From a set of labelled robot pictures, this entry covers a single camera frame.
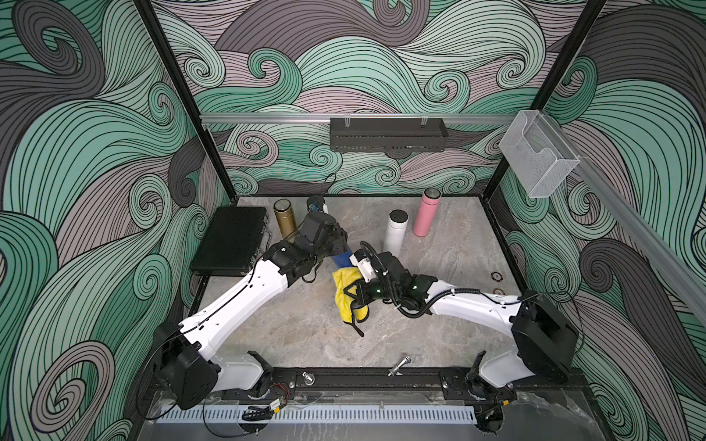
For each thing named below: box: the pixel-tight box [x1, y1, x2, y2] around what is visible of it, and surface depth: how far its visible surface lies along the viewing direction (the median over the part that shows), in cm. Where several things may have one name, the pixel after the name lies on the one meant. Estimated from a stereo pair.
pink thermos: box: [412, 187, 443, 238], surface depth 97 cm
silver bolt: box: [387, 355, 412, 378], surface depth 77 cm
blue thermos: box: [331, 247, 353, 270], surface depth 78 cm
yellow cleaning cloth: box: [331, 267, 370, 323], surface depth 77 cm
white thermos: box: [382, 208, 410, 259], surface depth 88 cm
